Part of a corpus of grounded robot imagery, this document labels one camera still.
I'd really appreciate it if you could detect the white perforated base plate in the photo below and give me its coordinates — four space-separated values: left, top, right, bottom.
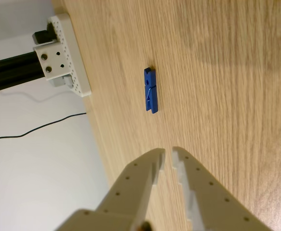
46 13 92 98

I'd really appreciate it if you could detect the black clamp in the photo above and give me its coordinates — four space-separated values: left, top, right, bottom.
32 24 59 45

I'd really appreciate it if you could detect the blue clothes peg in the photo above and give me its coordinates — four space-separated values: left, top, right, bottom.
144 67 159 114

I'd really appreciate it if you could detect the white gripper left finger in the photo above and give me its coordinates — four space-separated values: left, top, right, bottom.
55 148 166 231

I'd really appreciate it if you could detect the white post bracket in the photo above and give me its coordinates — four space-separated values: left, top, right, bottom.
33 42 70 80

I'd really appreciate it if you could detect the white cable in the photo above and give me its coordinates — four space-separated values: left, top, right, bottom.
0 90 71 102

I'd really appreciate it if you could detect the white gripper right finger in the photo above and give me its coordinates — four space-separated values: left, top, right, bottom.
171 146 272 231

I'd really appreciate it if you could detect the thin black cable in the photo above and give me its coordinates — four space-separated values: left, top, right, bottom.
0 112 87 142

